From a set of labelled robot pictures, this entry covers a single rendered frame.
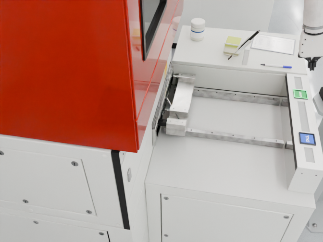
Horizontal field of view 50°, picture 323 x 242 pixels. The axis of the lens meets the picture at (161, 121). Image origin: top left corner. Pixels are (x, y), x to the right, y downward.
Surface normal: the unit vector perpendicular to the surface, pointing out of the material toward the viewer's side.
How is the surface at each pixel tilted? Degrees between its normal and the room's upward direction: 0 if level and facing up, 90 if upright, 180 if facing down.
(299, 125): 0
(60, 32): 90
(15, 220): 90
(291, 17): 0
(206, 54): 0
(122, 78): 90
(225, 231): 90
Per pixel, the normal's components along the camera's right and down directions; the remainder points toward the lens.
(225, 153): -0.01, -0.72
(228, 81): -0.18, 0.69
